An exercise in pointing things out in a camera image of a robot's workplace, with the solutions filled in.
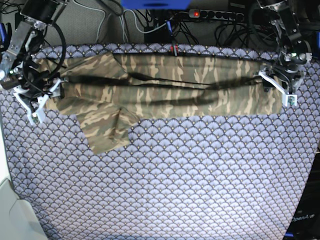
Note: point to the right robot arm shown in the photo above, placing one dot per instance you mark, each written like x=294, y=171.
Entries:
x=29, y=37

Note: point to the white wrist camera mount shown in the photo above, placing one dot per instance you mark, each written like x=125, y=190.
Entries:
x=34, y=103
x=287, y=98

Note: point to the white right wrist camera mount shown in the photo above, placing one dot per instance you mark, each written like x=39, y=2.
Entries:
x=34, y=103

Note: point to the red table clamp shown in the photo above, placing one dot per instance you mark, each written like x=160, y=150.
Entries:
x=174, y=50

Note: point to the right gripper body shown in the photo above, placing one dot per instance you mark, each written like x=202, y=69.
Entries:
x=28, y=81

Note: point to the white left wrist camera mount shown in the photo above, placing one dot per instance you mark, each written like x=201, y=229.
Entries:
x=287, y=98

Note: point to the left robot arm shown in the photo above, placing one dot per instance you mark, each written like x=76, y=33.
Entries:
x=293, y=51

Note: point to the blue fan-pattern tablecloth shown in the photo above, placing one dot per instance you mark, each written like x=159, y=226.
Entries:
x=236, y=177

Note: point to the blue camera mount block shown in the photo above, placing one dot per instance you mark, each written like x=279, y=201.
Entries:
x=156, y=4

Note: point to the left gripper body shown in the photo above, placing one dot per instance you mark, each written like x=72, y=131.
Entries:
x=288, y=68

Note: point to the camouflage T-shirt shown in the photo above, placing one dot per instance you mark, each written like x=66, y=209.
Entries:
x=109, y=93

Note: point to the black OpenArm box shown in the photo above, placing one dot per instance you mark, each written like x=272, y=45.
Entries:
x=305, y=224

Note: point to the black power adapter box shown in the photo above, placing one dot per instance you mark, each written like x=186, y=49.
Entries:
x=160, y=36

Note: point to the black power strip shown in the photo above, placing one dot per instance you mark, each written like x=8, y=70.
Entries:
x=216, y=15

